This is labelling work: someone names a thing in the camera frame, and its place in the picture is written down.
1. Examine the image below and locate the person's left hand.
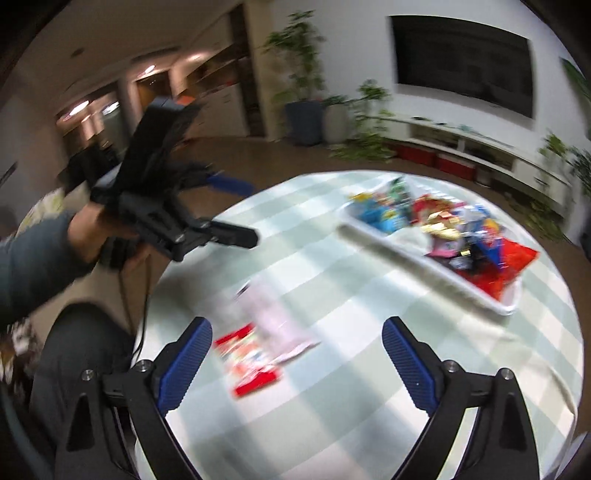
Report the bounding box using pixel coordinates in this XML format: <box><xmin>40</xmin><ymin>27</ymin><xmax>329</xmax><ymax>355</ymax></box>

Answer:
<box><xmin>67</xmin><ymin>202</ymin><xmax>138</xmax><ymax>264</ymax></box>

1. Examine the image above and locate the wall television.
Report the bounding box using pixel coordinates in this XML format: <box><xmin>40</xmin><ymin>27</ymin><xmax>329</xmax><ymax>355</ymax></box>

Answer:
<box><xmin>390</xmin><ymin>15</ymin><xmax>535</xmax><ymax>118</ymax></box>

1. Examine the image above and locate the potted plant dark pot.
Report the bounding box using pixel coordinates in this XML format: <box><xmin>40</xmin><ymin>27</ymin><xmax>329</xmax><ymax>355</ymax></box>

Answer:
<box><xmin>263</xmin><ymin>10</ymin><xmax>325</xmax><ymax>147</ymax></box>

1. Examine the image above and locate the pale pink snack packet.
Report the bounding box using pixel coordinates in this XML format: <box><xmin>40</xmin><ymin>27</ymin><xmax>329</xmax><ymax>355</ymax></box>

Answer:
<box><xmin>235</xmin><ymin>277</ymin><xmax>320</xmax><ymax>364</ymax></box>

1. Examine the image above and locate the blue cake snack packet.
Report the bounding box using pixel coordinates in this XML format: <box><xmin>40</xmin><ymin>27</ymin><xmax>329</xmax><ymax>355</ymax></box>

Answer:
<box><xmin>460</xmin><ymin>205</ymin><xmax>504</xmax><ymax>271</ymax></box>

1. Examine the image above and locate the potted plant white pot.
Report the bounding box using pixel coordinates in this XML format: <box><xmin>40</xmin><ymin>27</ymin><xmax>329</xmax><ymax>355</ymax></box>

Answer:
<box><xmin>324</xmin><ymin>79</ymin><xmax>396</xmax><ymax>163</ymax></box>

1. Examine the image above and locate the red storage box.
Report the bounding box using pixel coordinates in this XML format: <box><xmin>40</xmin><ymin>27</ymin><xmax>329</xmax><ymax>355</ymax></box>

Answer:
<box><xmin>396</xmin><ymin>143</ymin><xmax>437</xmax><ymax>167</ymax></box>
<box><xmin>436</xmin><ymin>153</ymin><xmax>477</xmax><ymax>181</ymax></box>

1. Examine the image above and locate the green nut snack packet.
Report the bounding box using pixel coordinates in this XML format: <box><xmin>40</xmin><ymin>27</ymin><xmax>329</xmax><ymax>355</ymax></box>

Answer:
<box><xmin>388</xmin><ymin>176</ymin><xmax>414</xmax><ymax>221</ymax></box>

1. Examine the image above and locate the red strawberry candy packet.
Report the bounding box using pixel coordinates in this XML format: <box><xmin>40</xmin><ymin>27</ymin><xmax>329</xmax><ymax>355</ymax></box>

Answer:
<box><xmin>213</xmin><ymin>323</ymin><xmax>281</xmax><ymax>398</ymax></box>

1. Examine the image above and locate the grey sleeved left forearm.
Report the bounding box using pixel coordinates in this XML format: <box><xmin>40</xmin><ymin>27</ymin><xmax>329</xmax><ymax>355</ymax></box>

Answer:
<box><xmin>0</xmin><ymin>212</ymin><xmax>95</xmax><ymax>329</ymax></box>

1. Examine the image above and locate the gold biscuit packet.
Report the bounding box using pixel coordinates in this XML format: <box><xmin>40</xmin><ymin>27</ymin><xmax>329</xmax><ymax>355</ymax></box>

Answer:
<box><xmin>421</xmin><ymin>210</ymin><xmax>463</xmax><ymax>241</ymax></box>

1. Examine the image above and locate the pink cartoon snack packet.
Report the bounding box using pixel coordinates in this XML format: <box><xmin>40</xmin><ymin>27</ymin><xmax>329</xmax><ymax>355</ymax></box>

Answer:
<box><xmin>428</xmin><ymin>236</ymin><xmax>470</xmax><ymax>259</ymax></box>

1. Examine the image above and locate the checkered tablecloth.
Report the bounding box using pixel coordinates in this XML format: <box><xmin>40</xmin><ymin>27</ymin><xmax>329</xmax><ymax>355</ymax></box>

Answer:
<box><xmin>141</xmin><ymin>171</ymin><xmax>584</xmax><ymax>479</ymax></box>

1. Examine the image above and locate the red snack bag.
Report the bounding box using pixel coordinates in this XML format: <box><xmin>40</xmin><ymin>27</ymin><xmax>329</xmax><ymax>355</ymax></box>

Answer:
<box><xmin>463</xmin><ymin>238</ymin><xmax>539</xmax><ymax>300</ymax></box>

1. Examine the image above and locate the black cable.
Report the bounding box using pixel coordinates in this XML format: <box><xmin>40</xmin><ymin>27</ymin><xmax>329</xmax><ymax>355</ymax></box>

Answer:
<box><xmin>117</xmin><ymin>257</ymin><xmax>153</xmax><ymax>370</ymax></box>

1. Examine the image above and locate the blue fish snack bag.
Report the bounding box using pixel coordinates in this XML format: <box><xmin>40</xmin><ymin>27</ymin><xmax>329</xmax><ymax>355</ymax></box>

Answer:
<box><xmin>351</xmin><ymin>193</ymin><xmax>411</xmax><ymax>235</ymax></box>

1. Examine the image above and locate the white tv cabinet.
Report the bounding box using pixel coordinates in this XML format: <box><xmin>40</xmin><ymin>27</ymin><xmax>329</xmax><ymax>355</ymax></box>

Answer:
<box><xmin>384</xmin><ymin>115</ymin><xmax>570</xmax><ymax>216</ymax></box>

